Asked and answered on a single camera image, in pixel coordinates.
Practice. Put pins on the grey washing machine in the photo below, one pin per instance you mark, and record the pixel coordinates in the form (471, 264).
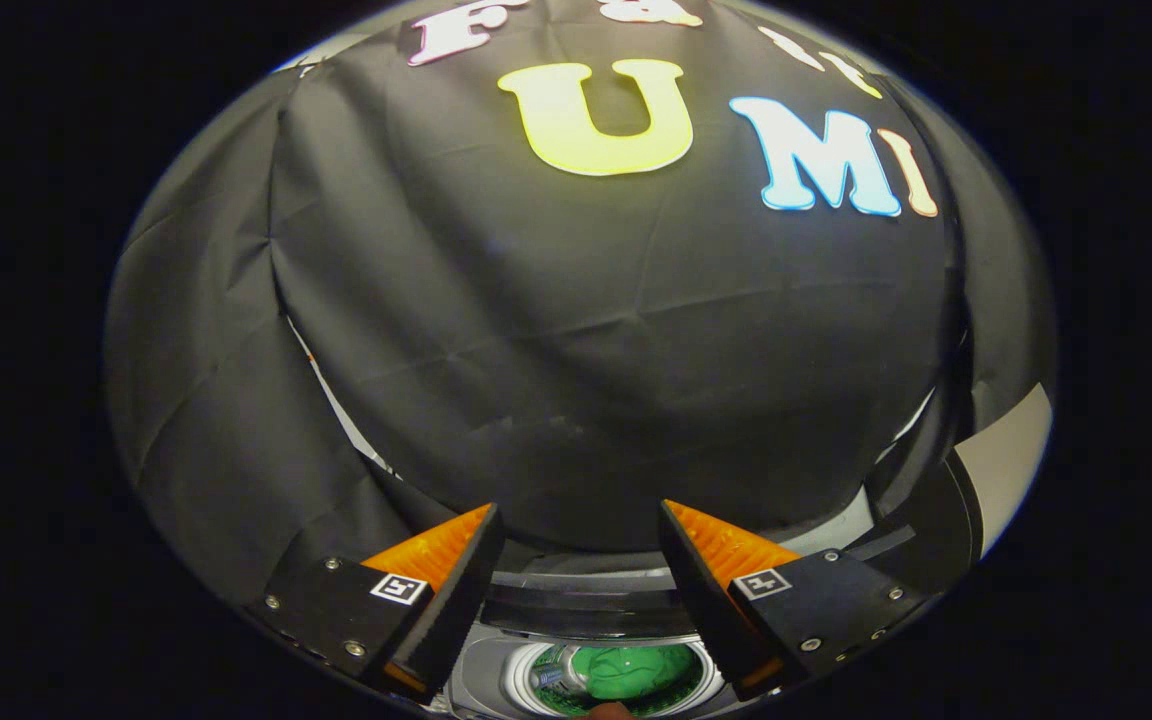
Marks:
(481, 672)

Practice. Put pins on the black backdrop cloth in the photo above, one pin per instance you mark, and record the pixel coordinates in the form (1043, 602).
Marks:
(586, 330)

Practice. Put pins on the green polo shirt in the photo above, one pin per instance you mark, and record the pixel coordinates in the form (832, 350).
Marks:
(631, 670)

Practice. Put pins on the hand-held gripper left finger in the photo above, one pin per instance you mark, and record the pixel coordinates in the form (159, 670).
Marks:
(456, 600)

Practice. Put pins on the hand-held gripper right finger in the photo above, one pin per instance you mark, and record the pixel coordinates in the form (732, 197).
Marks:
(701, 600)

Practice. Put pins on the grey beige cabinet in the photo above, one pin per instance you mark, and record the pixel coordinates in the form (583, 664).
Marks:
(1011, 460)

